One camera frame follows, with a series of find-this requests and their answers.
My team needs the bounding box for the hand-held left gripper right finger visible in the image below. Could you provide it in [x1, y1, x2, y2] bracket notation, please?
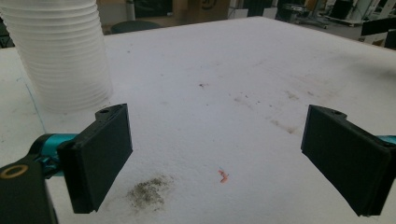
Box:
[300, 104, 396, 217]

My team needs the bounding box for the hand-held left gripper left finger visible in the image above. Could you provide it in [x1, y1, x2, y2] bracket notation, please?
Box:
[28, 103, 134, 215]

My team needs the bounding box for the stack of white plastic cups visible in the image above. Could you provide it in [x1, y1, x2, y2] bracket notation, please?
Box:
[0, 0, 114, 114]

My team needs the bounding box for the black monitor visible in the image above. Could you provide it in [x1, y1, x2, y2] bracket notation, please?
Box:
[361, 17, 396, 50]

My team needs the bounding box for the dark round chair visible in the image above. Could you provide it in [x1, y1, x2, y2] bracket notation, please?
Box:
[110, 20, 163, 35]

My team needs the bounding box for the metal wheeled stand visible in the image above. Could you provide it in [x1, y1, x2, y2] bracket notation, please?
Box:
[281, 2, 331, 30]

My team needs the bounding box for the brown cardboard box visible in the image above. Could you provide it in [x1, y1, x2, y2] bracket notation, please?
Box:
[173, 0, 232, 23]

